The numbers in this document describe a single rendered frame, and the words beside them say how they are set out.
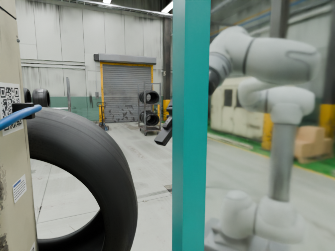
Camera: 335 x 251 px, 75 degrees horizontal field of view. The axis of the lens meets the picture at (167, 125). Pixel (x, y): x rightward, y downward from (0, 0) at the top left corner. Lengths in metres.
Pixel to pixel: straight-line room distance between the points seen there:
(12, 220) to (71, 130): 0.25
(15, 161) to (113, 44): 11.75
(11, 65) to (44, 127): 0.20
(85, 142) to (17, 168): 0.20
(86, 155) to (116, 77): 11.33
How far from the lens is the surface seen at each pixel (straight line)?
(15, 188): 0.42
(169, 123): 0.51
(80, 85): 11.65
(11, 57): 0.43
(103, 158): 0.58
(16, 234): 0.44
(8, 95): 0.41
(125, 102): 11.93
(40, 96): 5.91
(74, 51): 11.81
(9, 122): 0.34
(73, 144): 0.56
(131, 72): 12.05
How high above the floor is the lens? 1.53
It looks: 8 degrees down
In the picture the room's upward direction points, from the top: straight up
